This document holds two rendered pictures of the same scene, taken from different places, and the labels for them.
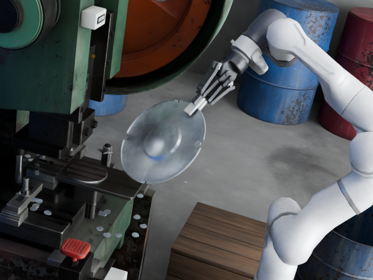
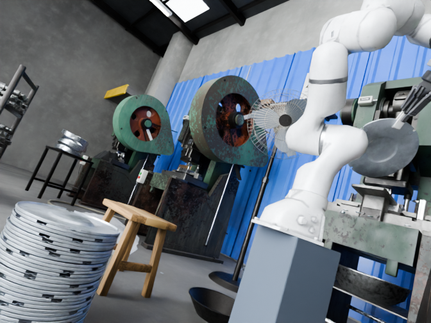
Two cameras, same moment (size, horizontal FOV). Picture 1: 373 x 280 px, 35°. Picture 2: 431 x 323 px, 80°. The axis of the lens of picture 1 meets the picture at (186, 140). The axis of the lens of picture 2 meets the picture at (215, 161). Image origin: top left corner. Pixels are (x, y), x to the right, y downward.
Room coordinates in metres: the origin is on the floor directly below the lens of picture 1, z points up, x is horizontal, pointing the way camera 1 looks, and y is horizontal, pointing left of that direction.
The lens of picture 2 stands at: (1.75, -1.17, 0.43)
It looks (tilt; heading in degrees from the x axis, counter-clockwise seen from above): 11 degrees up; 130
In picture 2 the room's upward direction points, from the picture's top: 20 degrees clockwise
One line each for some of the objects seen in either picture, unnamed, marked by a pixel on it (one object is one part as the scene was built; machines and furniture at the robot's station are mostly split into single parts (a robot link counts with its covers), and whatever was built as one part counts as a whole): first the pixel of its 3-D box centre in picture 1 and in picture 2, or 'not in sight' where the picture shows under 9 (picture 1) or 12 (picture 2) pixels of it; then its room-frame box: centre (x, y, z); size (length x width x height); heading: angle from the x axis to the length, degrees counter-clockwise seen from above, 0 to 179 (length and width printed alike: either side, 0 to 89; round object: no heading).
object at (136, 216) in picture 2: not in sight; (126, 245); (0.71, -0.35, 0.16); 0.34 x 0.24 x 0.34; 171
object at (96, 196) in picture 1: (99, 193); (372, 206); (1.57, 0.24, 0.72); 0.25 x 0.14 x 0.14; 81
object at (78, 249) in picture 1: (74, 257); not in sight; (1.24, 0.23, 0.72); 0.07 x 0.06 x 0.08; 81
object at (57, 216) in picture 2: not in sight; (72, 218); (0.95, -0.77, 0.28); 0.29 x 0.29 x 0.01
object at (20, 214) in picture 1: (23, 194); (349, 201); (1.43, 0.44, 0.76); 0.17 x 0.06 x 0.10; 171
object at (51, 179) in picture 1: (50, 169); (383, 207); (1.60, 0.40, 0.76); 0.15 x 0.09 x 0.05; 171
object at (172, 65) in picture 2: not in sight; (151, 113); (-3.35, 2.12, 2.15); 0.42 x 0.40 x 4.30; 81
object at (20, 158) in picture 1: (19, 161); not in sight; (1.53, 0.48, 0.81); 0.02 x 0.02 x 0.14
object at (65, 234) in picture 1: (47, 190); (380, 223); (1.60, 0.41, 0.68); 0.45 x 0.30 x 0.06; 171
